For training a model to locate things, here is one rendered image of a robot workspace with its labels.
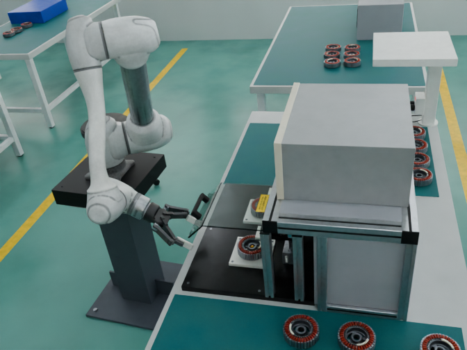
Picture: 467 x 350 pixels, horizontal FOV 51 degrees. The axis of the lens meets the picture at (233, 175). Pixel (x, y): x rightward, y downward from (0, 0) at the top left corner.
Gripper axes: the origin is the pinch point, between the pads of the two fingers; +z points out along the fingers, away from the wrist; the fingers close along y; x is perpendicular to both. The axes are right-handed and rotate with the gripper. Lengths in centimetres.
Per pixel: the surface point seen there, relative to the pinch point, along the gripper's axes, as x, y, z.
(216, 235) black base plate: -3.5, -8.3, 8.3
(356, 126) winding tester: 70, -1, 26
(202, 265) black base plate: -3.8, 8.7, 7.7
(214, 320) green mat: -0.3, 31.0, 17.8
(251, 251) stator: 9.6, 4.1, 21.0
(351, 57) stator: 20, -197, 46
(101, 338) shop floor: -106, -7, -15
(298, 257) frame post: 31.4, 19.5, 30.6
